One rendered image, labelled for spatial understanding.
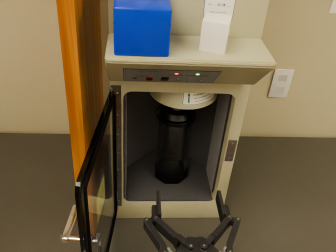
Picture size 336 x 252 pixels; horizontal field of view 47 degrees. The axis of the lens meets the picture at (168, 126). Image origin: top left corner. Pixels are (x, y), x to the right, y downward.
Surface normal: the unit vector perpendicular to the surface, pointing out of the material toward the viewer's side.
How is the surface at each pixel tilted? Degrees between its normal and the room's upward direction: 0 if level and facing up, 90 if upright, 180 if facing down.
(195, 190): 0
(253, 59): 0
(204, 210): 90
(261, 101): 90
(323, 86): 90
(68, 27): 90
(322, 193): 0
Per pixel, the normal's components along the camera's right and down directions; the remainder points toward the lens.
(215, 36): -0.22, 0.56
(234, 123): 0.07, 0.59
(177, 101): -0.14, 0.20
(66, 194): 0.07, -0.80
